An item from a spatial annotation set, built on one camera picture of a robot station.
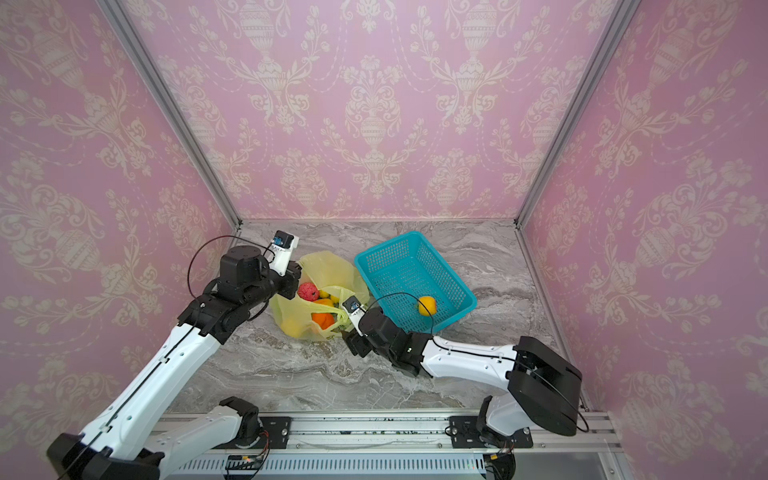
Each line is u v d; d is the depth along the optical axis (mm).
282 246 614
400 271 1064
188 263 560
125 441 385
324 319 874
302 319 752
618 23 700
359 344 699
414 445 732
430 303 937
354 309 681
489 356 477
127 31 721
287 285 647
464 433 727
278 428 745
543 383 418
